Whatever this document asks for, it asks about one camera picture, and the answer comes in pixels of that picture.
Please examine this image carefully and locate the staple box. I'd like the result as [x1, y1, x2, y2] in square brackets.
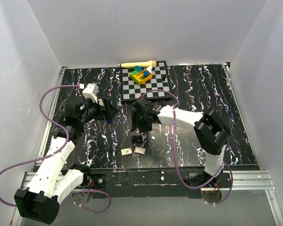
[121, 148, 133, 156]
[134, 147, 145, 155]

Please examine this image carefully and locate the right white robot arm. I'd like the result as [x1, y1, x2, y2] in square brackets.
[131, 97, 230, 190]

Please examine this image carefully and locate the black white checkerboard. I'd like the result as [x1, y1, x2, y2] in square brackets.
[121, 61, 171, 101]

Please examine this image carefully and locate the blue stapler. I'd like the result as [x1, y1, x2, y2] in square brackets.
[108, 99, 114, 123]

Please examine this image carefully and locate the cream toy microphone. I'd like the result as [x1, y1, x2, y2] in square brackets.
[120, 60, 157, 68]

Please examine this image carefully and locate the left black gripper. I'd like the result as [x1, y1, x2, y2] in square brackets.
[79, 96, 119, 125]

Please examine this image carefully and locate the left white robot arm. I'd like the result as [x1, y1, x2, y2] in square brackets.
[14, 97, 118, 225]

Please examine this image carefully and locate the grey beige stapler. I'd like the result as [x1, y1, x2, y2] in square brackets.
[98, 99, 105, 111]

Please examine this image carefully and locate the purple cable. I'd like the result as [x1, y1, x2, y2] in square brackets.
[139, 89, 234, 205]
[0, 84, 111, 214]

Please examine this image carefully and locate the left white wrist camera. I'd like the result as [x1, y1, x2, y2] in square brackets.
[79, 83, 99, 103]

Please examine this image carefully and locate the blue block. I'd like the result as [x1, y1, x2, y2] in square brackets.
[143, 71, 149, 77]

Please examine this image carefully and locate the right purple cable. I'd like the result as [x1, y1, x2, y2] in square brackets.
[139, 89, 234, 205]

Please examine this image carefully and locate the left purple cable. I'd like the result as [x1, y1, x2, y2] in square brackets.
[0, 84, 111, 214]

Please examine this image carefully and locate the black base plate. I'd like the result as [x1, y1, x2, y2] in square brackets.
[63, 164, 233, 200]

